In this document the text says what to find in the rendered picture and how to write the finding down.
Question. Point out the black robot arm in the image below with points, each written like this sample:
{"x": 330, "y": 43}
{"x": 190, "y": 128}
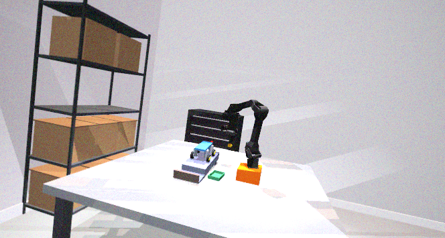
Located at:
{"x": 260, "y": 113}

